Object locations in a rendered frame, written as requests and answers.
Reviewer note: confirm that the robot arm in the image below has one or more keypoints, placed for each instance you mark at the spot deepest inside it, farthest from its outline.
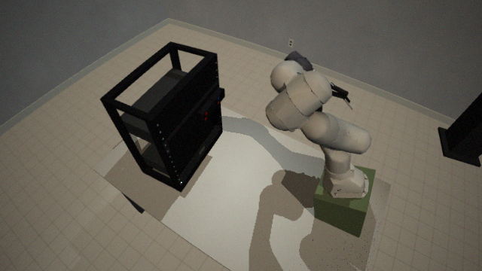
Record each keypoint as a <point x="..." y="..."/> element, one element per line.
<point x="301" y="93"/>

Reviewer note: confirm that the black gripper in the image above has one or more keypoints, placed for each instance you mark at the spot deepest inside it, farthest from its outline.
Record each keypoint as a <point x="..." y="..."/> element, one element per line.
<point x="340" y="93"/>

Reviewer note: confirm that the black server rack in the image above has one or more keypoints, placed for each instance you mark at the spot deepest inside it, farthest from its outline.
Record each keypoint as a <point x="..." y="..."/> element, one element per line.
<point x="179" y="104"/>

